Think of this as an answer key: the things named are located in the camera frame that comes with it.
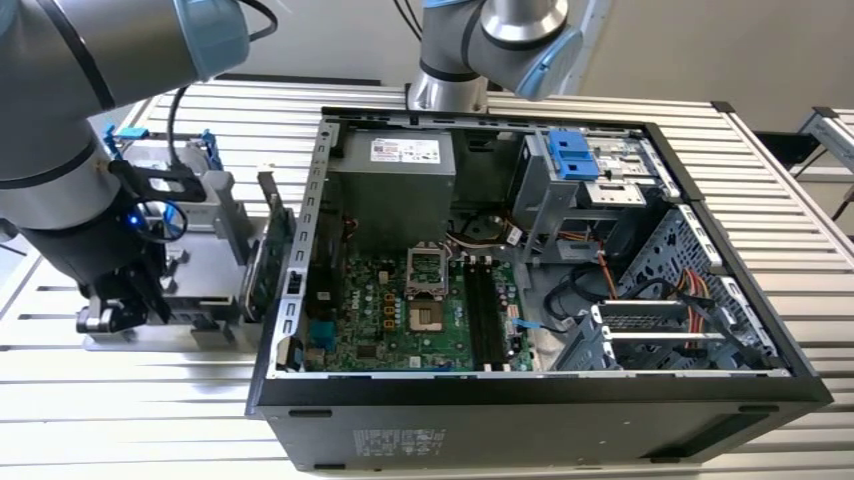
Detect round black cooling fan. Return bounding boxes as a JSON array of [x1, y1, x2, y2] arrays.
[[447, 212, 519, 249]]

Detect green motherboard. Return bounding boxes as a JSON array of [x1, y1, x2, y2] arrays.
[[296, 249, 539, 374]]

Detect thin orange wire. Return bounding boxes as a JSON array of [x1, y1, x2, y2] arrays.
[[595, 249, 619, 301]]

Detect black camera cable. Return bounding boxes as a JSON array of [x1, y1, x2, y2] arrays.
[[164, 0, 280, 171]]

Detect blue data cable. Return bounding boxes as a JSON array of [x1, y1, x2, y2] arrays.
[[510, 317, 582, 334]]

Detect black open PC case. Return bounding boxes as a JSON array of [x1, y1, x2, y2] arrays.
[[244, 105, 835, 474]]

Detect blue plastic drive latch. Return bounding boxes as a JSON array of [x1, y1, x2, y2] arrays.
[[546, 128, 595, 181]]

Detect CPU socket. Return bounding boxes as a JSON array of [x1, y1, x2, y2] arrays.
[[407, 294, 447, 334]]

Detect red yellow power wires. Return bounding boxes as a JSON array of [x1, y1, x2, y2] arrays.
[[672, 267, 715, 306]]

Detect metal optical drive cage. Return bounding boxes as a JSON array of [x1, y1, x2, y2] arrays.
[[512, 127, 675, 261]]

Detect metal disk bay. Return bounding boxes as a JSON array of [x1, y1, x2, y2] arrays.
[[552, 299, 728, 371]]

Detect green graphics card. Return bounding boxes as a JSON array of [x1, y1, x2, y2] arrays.
[[239, 162, 299, 324]]

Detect metal socket cover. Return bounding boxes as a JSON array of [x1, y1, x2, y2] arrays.
[[406, 242, 448, 299]]

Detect dark RAM stick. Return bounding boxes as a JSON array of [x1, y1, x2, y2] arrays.
[[171, 308, 225, 324]]

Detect hard disk in blue carrier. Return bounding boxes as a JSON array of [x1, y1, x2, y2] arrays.
[[103, 123, 225, 174]]

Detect grey power supply unit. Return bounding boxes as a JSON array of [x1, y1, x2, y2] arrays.
[[330, 127, 459, 251]]

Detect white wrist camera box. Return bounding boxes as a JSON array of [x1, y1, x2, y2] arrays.
[[123, 159, 208, 241]]

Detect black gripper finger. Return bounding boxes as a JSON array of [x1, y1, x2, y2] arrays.
[[99, 269, 173, 331]]

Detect grey parts rack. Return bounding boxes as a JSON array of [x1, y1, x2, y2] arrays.
[[83, 169, 265, 354]]

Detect metal slat side table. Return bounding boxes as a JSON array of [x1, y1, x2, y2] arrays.
[[793, 105, 854, 221]]

